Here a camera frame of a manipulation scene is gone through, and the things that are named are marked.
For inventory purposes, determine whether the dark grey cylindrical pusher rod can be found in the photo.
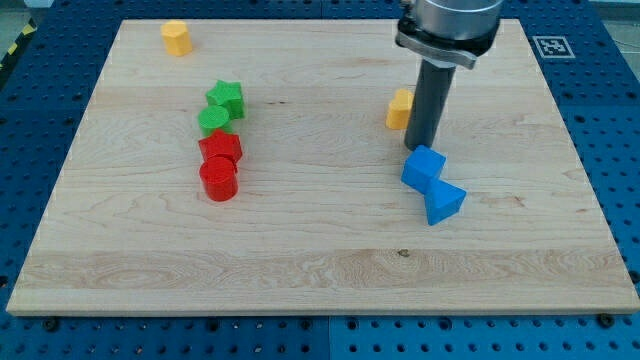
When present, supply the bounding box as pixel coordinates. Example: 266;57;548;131
404;60;455;151

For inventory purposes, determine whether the yellow heart block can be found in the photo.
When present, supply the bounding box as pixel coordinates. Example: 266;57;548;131
385;89;414;130

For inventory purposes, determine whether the light wooden board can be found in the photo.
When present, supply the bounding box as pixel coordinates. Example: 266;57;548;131
7;19;639;316

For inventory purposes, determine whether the blue cube block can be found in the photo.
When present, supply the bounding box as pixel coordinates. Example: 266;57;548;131
401;145;446;194

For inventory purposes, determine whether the blue triangle block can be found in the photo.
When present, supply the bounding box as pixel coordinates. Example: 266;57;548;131
424;179;467;226

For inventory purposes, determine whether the white fiducial marker tag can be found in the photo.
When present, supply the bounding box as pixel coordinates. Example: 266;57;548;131
532;35;575;59

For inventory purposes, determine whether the green star block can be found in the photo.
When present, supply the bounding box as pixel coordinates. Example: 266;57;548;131
205;80;245;120

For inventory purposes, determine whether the red star block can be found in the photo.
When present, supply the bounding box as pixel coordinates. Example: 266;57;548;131
198;129;243;163

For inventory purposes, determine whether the green cylinder block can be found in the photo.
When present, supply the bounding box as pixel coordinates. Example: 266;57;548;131
197;105;233;137

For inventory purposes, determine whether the red cylinder block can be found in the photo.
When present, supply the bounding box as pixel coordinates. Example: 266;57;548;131
199;156;239;202

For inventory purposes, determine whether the yellow hexagon block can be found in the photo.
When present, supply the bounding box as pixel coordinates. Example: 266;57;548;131
160;20;193;56

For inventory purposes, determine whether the black yellow hazard tape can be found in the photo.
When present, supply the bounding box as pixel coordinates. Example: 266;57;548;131
1;18;37;75

